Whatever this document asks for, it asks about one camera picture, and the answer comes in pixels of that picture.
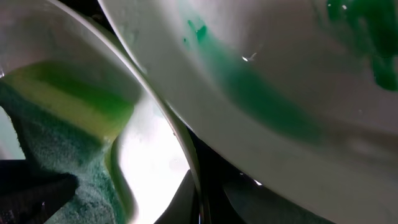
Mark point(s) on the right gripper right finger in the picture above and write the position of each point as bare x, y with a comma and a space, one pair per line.
217, 209

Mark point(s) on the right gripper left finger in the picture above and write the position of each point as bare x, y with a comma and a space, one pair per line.
184, 207

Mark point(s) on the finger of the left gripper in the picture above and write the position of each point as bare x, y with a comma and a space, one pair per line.
30, 198

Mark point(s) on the white plate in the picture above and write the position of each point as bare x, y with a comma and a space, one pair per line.
147, 160

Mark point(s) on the green scrubbing sponge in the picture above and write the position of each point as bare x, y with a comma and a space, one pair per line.
65, 125

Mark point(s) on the mint green plate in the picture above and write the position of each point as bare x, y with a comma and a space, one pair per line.
299, 94

